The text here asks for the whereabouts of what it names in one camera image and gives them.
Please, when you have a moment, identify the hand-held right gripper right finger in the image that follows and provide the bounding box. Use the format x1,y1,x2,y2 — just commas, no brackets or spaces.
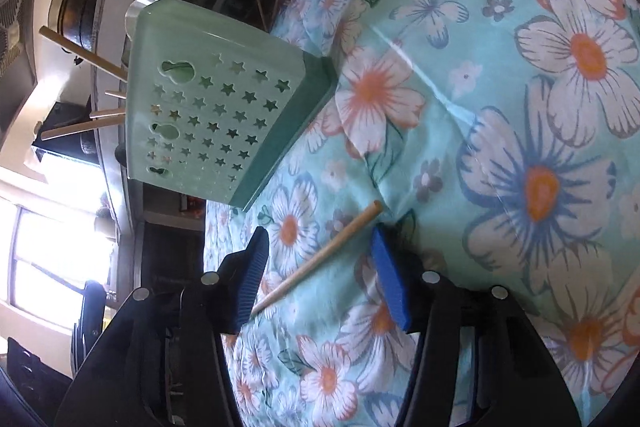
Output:
370,227,583,427

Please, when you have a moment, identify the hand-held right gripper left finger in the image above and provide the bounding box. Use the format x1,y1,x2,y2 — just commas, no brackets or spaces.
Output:
57,227,271,427

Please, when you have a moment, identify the green star-pattern utensil holder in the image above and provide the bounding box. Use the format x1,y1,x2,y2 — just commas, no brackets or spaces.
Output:
124,0,338,212

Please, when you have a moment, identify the floral blanket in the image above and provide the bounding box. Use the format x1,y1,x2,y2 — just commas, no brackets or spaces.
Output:
202,0,640,427

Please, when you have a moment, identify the bundle of wooden chopsticks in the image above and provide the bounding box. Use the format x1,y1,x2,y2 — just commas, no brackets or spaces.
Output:
254,0,281,30

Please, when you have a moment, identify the ventilation grille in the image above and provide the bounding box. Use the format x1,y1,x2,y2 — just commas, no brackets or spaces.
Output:
0,0,27,64

